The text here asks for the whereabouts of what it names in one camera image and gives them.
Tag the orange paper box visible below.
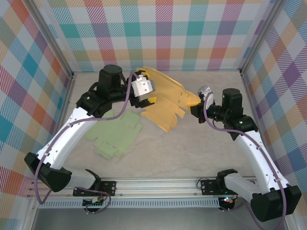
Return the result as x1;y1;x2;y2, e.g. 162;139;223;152
135;66;201;133

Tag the green paper box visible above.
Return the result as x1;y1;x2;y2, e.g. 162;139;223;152
84;109;142;159

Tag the small right circuit board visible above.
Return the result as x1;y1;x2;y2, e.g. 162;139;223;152
220;196;235;206

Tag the small circuit board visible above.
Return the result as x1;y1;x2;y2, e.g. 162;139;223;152
83;198;106;207
220;196;235;206

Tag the small left circuit board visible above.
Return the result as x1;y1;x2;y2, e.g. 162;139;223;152
83;198;106;207

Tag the grey metal panel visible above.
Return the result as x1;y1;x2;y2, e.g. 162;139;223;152
31;207;269;230

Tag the aluminium side floor rail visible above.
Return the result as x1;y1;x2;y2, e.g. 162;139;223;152
51;73;77;156
239;69;274;173

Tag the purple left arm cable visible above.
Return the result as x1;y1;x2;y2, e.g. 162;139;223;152
33;71;144;215

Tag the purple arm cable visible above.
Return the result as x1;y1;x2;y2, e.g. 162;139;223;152
203;92;288;230
33;71;144;215

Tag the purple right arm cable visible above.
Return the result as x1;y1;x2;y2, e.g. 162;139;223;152
203;92;288;230

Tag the aluminium frame post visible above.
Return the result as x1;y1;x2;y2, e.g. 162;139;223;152
28;0;77;80
239;0;287;76

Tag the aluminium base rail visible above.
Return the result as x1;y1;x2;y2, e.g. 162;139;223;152
26;176;259;198

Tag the perforated grey cable tray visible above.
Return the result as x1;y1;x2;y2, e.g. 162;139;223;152
38;197;220;208

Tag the aluminium front post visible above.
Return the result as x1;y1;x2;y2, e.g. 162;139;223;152
21;197;40;230

